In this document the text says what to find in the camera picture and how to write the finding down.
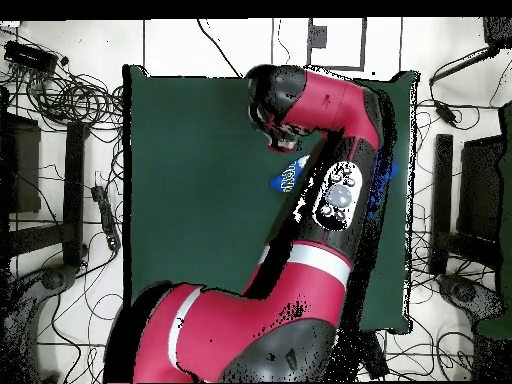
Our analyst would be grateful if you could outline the blue printed t-shirt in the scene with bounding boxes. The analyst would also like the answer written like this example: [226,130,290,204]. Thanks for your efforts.
[269,154,400,220]

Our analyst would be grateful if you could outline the black power strip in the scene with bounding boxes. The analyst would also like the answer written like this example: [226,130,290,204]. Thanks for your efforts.
[359,331,390,380]
[90,184,122,252]

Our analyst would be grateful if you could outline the coiled black cables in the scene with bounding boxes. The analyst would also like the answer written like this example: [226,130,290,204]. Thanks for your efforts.
[23,71,125,131]

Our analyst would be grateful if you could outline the black rod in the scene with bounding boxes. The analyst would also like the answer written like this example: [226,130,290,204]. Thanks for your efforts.
[428,44,501,87]

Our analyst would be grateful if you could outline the black power adapter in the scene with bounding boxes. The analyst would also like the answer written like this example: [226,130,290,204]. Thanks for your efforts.
[433,99,458,126]

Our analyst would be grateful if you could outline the dark green table cloth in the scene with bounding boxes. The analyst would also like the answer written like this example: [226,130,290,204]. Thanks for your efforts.
[121,63,420,336]

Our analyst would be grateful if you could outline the dark grey square patch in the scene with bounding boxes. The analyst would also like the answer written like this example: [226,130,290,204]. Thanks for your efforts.
[308,24,329,50]

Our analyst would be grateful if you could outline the black stand bar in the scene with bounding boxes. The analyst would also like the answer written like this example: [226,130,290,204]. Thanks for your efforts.
[61,120,90,268]
[428,133,455,276]

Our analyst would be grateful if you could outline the grey square floor frame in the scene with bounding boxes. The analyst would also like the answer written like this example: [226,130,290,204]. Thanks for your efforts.
[305,16,367,73]

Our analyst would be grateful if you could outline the black speckled box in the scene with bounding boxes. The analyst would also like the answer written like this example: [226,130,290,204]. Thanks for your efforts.
[482,16,512,47]

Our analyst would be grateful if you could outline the grey chair base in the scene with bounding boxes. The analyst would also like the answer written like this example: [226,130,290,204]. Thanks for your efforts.
[39,263,78,291]
[436,273,503,321]

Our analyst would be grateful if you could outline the black flat panel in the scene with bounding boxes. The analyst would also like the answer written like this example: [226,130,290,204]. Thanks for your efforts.
[0,113,42,215]
[456,134,506,242]

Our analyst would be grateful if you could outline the black box device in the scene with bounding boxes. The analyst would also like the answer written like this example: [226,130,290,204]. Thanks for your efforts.
[3,39,60,74]

